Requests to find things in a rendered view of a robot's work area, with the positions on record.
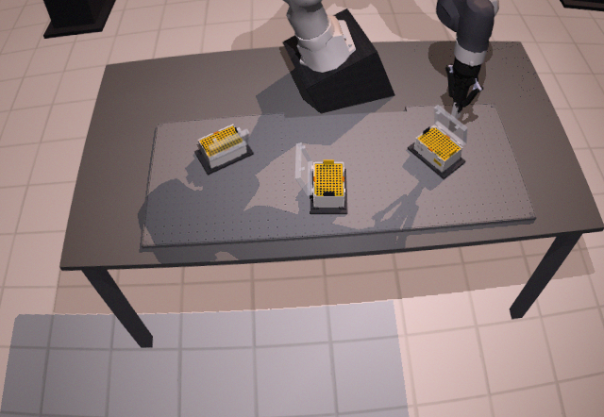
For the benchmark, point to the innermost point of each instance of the yellow tip rack insert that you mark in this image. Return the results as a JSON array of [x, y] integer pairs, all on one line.
[[329, 179], [439, 143], [219, 136]]

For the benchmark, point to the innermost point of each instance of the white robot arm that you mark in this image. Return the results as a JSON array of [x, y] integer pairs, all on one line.
[[326, 44]]

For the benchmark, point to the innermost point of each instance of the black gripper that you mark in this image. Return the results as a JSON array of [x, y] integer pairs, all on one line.
[[459, 84]]

